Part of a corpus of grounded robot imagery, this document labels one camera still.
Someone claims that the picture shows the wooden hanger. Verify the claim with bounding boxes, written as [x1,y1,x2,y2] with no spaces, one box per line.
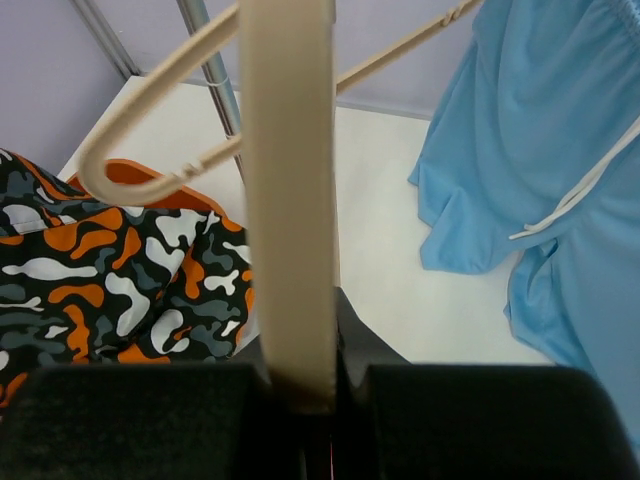
[239,1,337,414]
[62,1,479,219]

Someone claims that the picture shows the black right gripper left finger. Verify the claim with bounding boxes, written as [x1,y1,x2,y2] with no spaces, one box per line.
[1,364,302,479]

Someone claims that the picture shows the blue shorts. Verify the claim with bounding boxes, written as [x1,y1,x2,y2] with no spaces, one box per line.
[410,1,639,437]

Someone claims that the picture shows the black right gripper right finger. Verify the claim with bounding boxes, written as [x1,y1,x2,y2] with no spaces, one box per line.
[332,291,639,479]

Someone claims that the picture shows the orange plastic basket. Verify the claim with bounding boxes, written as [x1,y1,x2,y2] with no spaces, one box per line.
[67,158,246,234]

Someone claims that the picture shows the orange camouflage shorts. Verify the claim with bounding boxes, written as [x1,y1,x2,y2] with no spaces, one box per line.
[1,151,255,404]

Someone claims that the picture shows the silver clothes rack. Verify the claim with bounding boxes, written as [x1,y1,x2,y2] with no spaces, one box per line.
[177,0,246,174]

